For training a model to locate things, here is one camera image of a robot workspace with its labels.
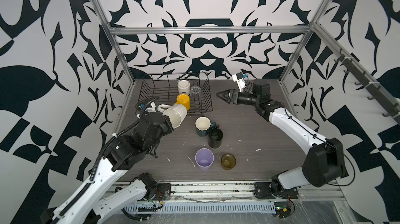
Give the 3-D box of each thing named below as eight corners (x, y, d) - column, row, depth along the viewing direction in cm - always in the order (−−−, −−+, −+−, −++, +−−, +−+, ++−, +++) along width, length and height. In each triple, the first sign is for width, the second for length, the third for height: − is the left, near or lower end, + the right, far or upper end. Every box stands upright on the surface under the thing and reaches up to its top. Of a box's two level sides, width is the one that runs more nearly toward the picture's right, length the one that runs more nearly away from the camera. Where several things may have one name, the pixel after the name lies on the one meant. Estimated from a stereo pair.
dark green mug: (192, 133, 93) (192, 125, 86) (200, 122, 98) (200, 113, 91) (207, 141, 90) (208, 134, 83) (214, 129, 95) (216, 121, 88)
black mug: (208, 148, 90) (208, 141, 83) (207, 132, 96) (208, 125, 89) (221, 148, 90) (223, 141, 83) (220, 132, 96) (222, 125, 89)
